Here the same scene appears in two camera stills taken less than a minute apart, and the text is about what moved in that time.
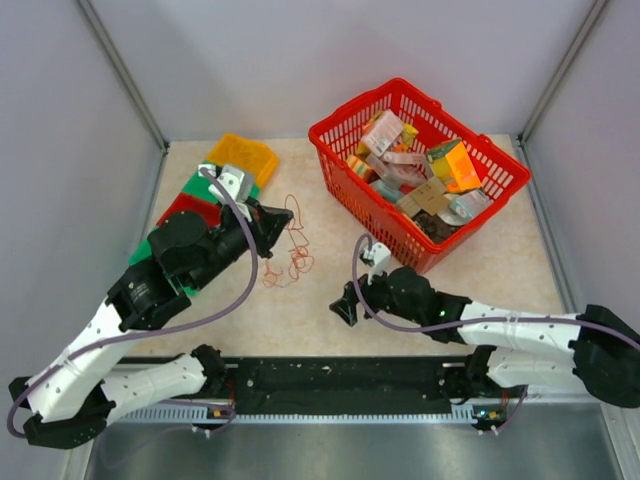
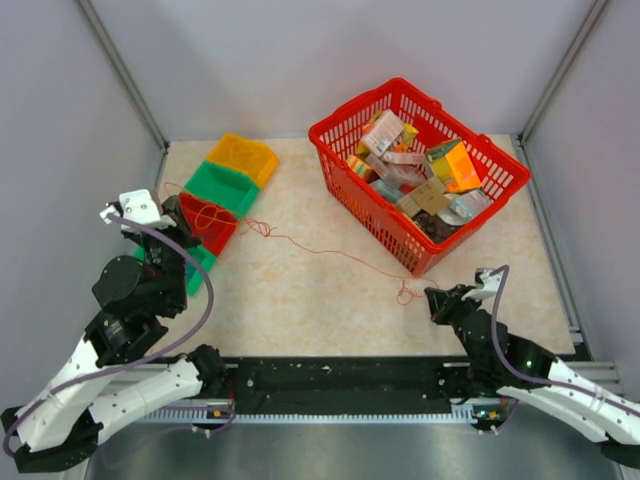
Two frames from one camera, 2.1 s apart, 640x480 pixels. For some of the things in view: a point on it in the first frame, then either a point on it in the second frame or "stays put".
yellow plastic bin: [261, 159] stays put
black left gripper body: [230, 238] to [162, 251]
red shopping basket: [334, 141] stays put
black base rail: [350, 385] stays put
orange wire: [300, 260] to [402, 299]
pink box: [380, 135] stays put
